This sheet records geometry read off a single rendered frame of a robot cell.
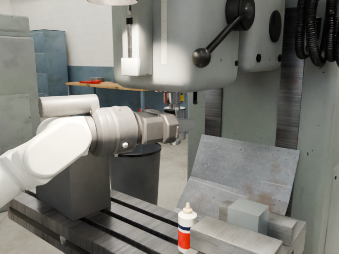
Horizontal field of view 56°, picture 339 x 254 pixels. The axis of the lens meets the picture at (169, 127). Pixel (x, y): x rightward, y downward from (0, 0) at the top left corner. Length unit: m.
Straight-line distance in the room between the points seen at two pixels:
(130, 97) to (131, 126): 6.14
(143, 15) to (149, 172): 2.13
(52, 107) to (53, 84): 7.37
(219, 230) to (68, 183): 0.41
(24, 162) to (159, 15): 0.32
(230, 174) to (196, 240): 0.43
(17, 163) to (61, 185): 0.38
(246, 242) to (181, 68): 0.31
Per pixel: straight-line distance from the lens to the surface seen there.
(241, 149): 1.00
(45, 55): 7.82
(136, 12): 0.55
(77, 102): 0.56
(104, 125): 0.55
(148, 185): 2.65
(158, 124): 0.59
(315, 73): 0.92
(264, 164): 0.96
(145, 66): 0.55
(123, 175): 2.60
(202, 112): 1.06
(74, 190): 0.85
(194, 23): 0.54
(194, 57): 0.49
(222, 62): 0.61
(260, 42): 0.71
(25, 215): 1.03
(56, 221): 0.90
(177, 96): 0.63
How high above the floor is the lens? 1.37
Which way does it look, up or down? 12 degrees down
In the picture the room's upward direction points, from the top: straight up
